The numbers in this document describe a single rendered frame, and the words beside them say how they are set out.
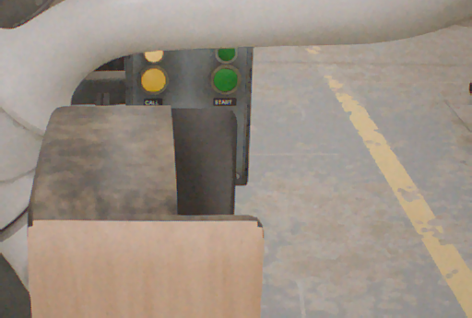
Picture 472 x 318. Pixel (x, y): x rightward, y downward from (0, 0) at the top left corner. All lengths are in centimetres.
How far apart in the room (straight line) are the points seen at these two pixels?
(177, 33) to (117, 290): 49
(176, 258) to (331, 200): 326
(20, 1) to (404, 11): 64
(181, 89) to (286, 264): 183
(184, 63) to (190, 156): 96
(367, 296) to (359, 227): 47
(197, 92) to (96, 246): 104
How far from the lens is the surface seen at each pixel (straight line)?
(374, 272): 298
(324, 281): 291
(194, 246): 17
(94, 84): 131
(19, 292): 153
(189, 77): 120
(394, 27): 66
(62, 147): 20
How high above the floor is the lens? 144
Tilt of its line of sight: 22 degrees down
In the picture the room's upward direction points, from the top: 2 degrees clockwise
